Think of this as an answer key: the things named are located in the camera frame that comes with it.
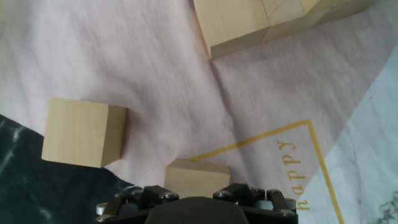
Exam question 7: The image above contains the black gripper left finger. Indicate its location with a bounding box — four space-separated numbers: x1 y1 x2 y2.
95 185 180 224

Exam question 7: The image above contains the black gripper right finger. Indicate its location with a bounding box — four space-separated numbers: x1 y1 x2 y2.
212 182 299 224

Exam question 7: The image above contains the marble pattern table cloth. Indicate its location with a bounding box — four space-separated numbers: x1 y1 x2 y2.
0 0 398 224

